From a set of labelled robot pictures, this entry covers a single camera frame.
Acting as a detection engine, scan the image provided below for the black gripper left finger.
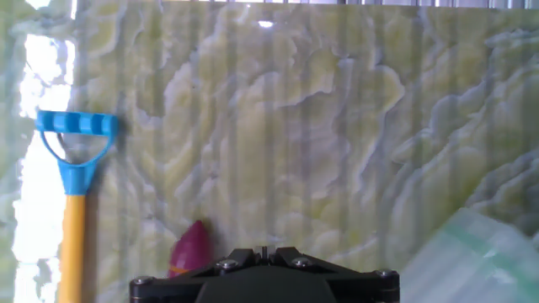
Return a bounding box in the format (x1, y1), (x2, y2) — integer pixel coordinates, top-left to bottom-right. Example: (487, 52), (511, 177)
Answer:
(129, 246), (265, 303)

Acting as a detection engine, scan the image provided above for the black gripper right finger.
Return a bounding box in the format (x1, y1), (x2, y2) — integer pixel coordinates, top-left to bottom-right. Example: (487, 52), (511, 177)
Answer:
(269, 246), (400, 303)

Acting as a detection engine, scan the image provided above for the blue and yellow toy shovel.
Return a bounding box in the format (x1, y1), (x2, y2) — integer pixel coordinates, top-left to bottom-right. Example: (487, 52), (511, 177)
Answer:
(34, 109), (120, 303)

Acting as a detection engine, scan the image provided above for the maroon toy rugby ball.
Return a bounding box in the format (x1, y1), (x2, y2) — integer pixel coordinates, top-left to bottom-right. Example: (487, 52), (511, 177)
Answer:
(168, 219), (211, 279)

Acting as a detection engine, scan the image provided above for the translucent plastic tip box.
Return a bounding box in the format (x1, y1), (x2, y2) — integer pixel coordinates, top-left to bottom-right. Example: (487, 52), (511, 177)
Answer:
(399, 208), (539, 303)

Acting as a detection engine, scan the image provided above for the green marbled table mat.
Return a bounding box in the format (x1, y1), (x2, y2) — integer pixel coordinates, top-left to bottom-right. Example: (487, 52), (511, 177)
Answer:
(0, 0), (539, 303)

